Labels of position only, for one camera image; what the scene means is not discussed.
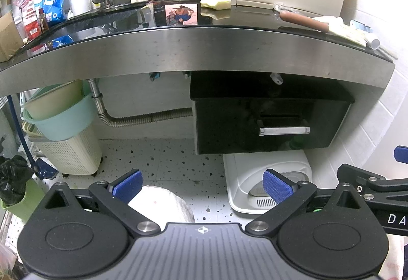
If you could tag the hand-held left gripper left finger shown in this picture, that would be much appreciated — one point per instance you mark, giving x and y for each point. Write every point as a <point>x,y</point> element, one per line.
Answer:
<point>129,186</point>

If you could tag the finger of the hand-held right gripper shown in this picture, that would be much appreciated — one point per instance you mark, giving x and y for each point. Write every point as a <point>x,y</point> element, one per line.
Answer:
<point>401,155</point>
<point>353,175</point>

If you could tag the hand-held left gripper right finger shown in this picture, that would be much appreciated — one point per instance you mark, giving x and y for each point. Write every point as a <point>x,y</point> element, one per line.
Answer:
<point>276,186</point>

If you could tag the black steel-edged desktop counter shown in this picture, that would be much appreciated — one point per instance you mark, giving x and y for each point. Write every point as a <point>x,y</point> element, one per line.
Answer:
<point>223,44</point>

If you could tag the white paper roll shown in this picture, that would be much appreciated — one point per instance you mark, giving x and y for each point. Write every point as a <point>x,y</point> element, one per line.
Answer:
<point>159,203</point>

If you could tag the pink patterned cloth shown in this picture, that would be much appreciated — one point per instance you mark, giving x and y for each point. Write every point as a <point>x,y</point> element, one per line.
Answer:
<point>397,256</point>

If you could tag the cream perforated laundry basket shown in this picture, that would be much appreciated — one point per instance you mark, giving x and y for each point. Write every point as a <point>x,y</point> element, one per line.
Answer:
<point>73,155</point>

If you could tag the teal plastic basin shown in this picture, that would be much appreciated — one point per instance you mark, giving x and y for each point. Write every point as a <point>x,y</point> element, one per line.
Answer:
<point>63,125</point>

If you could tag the white plastic fitting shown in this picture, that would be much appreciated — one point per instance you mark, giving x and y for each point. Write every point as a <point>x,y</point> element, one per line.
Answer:
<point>276,78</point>

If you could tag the green trash bin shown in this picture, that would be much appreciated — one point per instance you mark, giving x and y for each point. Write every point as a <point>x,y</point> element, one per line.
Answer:
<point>22,206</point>

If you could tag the cream plastic basin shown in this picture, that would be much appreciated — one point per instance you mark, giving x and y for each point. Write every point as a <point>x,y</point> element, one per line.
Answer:
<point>54,101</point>

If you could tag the white tube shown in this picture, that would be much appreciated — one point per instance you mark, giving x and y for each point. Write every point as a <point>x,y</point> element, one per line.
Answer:
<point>373,44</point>

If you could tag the black trash bag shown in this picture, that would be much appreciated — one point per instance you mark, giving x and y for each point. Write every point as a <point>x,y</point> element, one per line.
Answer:
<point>12,174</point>

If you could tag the small brown bottle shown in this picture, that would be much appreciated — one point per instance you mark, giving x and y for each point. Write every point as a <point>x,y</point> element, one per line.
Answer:
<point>42,21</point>

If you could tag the white plastic container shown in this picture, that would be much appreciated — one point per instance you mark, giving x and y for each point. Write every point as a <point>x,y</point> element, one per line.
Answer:
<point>80,2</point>

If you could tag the cardboard box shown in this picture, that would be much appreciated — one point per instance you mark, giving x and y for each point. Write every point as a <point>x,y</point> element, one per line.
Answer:
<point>9,37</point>

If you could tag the yellow soap bar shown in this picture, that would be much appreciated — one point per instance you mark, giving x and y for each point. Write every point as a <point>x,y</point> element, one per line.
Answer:
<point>215,3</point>

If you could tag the red plastic packet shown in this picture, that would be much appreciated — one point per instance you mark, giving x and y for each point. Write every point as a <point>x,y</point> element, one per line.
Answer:
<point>28,16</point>

